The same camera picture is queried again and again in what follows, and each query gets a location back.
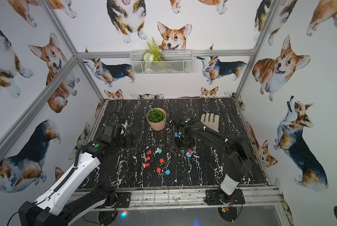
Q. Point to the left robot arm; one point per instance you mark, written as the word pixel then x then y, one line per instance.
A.
pixel 52 208

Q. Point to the green succulent plant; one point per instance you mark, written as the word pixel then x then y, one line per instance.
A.
pixel 156 115

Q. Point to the green fern with flower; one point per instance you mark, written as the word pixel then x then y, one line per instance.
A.
pixel 152 53

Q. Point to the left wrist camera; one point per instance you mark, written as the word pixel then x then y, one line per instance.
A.
pixel 123 127

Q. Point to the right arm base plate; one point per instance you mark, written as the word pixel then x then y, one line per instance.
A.
pixel 219 197

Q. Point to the beige plant pot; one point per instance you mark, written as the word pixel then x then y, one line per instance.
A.
pixel 158 126

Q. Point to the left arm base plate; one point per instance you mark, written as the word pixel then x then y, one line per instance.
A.
pixel 120 200

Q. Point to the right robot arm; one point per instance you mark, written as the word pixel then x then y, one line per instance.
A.
pixel 238 157

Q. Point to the white wire wall basket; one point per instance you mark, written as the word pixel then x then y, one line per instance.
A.
pixel 165 62

